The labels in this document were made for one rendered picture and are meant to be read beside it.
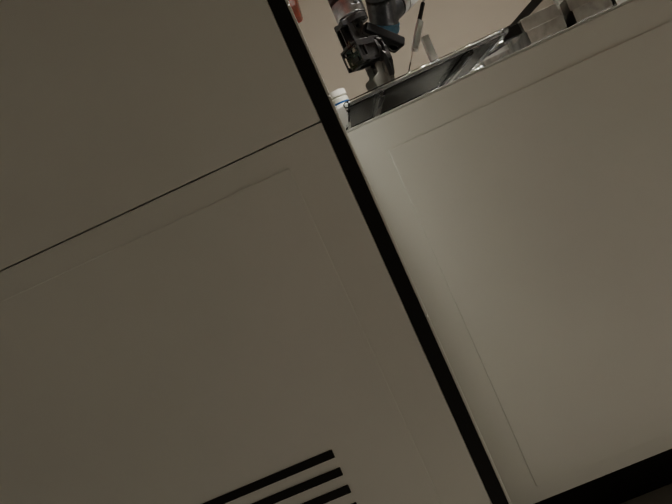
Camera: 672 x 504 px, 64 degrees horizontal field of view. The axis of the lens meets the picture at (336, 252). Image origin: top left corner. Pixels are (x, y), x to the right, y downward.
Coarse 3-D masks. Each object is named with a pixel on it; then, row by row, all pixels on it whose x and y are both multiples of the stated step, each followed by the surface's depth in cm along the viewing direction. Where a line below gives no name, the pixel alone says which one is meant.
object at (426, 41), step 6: (420, 24) 151; (420, 30) 151; (414, 36) 151; (420, 36) 152; (426, 36) 151; (414, 42) 151; (426, 42) 151; (414, 48) 151; (426, 48) 151; (432, 48) 151; (432, 54) 151; (432, 60) 151
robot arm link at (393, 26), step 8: (392, 0) 136; (400, 0) 139; (408, 0) 141; (416, 0) 144; (368, 8) 138; (376, 8) 136; (384, 8) 136; (392, 8) 137; (400, 8) 140; (408, 8) 143; (376, 16) 138; (384, 16) 138; (392, 16) 138; (400, 16) 142; (376, 24) 140; (384, 24) 139; (392, 24) 140
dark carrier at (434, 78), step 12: (480, 48) 116; (456, 60) 118; (432, 72) 119; (444, 72) 126; (408, 84) 120; (420, 84) 128; (432, 84) 136; (396, 96) 129; (408, 96) 138; (348, 108) 118; (360, 108) 123; (372, 108) 131; (384, 108) 140; (360, 120) 141
